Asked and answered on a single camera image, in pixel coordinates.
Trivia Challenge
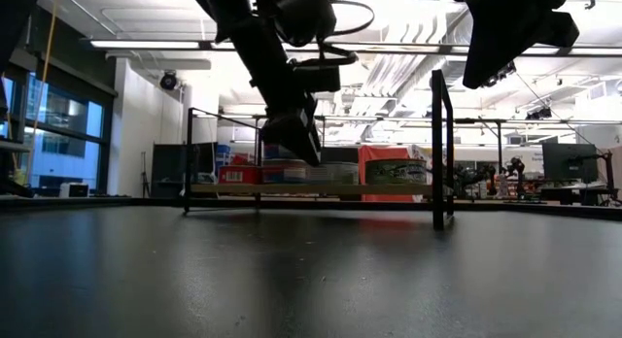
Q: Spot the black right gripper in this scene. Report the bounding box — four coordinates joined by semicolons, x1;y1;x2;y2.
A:
444;0;581;90

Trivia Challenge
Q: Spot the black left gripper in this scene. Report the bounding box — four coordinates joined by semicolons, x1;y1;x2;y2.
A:
227;17;323;167

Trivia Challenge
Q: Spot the dark green label tin can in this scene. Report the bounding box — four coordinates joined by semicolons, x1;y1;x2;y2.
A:
364;157;429;186

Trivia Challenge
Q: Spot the wooden cutting board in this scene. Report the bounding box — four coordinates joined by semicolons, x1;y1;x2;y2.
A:
183;68;457;231

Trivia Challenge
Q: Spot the orange red board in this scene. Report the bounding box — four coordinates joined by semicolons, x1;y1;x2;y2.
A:
358;144;414;204

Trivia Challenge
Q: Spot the large black background monitor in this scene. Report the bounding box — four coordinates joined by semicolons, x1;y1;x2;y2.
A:
151;142;219;186

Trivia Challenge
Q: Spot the black monitor on desk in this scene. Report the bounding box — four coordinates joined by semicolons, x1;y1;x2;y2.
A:
541;143;600;185

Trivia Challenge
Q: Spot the black table mat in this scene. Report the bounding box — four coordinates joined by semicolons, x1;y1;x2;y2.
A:
0;204;622;338

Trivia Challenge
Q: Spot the black background desk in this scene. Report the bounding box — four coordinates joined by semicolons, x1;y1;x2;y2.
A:
537;184;621;207

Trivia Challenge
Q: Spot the long linear ceiling light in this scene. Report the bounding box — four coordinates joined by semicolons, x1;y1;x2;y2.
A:
89;36;622;57

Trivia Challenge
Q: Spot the small white box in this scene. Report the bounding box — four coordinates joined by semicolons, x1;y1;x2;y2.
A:
58;182;90;199

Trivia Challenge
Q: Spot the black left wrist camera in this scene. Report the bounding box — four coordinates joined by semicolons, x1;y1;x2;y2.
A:
290;59;342;94

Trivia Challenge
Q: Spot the black background rig frame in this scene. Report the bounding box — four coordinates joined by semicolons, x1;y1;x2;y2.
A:
430;117;622;189

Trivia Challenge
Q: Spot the black ceiling camera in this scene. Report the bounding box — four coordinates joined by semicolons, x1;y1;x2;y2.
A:
158;70;179;91

